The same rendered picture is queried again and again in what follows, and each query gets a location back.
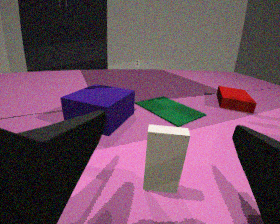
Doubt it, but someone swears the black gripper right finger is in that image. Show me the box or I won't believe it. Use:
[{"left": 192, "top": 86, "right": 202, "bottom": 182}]
[{"left": 232, "top": 124, "right": 280, "bottom": 224}]

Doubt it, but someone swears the dark red flat block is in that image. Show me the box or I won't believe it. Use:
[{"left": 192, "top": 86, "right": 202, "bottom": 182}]
[{"left": 217, "top": 86, "right": 256, "bottom": 113}]

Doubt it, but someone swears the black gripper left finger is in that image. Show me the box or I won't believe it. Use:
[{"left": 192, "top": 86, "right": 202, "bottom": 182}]
[{"left": 0, "top": 111, "right": 105, "bottom": 224}]

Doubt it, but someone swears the purple block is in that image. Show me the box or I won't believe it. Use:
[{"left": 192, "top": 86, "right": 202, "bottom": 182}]
[{"left": 60, "top": 84, "right": 135, "bottom": 136}]

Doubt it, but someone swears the green flat panel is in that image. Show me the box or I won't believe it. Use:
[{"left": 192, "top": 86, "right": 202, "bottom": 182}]
[{"left": 135, "top": 96, "right": 207, "bottom": 127}]

